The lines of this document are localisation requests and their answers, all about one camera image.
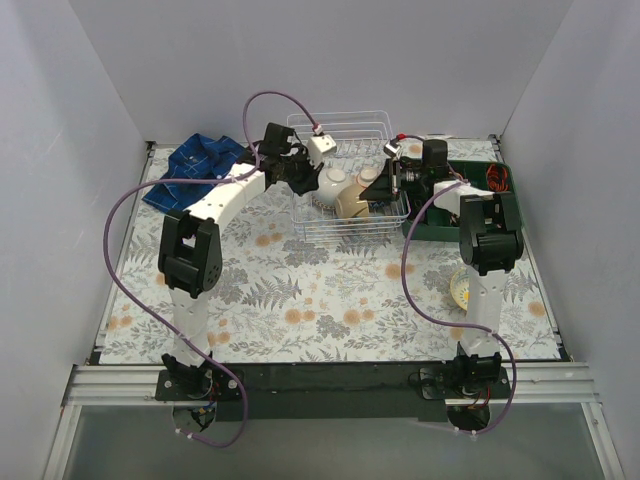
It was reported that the orange line pattern bowl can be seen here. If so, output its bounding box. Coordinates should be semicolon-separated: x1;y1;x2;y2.
355;167;380;188

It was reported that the white bowl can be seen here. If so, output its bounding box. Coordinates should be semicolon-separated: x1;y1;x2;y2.
313;167;352;205

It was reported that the brown lattice pattern bowl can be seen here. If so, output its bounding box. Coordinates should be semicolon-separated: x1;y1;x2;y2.
312;196;335;211

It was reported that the cream bowl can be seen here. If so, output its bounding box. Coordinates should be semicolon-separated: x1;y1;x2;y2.
334;184;370;219

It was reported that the white wire dish rack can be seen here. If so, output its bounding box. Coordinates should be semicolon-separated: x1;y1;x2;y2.
291;110;410;241

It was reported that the yellow-rimmed bowl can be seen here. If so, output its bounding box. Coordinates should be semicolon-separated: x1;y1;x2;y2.
449;268;470;310

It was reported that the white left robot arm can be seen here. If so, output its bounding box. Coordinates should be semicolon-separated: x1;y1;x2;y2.
158;123;336;400

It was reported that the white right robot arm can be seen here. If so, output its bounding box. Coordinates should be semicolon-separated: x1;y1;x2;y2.
360;134;524;398

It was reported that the green compartment organizer tray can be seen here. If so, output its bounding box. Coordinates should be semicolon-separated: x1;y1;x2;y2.
402;160;522;242

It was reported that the red black rolled band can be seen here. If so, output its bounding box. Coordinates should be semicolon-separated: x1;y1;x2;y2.
486;164;510;192

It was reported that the blue plaid shirt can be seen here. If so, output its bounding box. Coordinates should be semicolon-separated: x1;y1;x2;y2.
143;133;245;213

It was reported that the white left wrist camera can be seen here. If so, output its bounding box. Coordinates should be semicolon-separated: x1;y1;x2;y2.
306;125;337;166

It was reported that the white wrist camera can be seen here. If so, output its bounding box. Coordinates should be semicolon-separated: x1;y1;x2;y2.
383;134;406;158
306;125;337;166

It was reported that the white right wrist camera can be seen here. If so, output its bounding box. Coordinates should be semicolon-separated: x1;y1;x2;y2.
383;134;406;158

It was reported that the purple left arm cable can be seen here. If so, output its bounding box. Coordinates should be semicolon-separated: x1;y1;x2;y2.
102;91;321;449

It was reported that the aluminium frame rail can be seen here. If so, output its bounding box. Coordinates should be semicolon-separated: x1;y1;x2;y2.
64;361;599;405

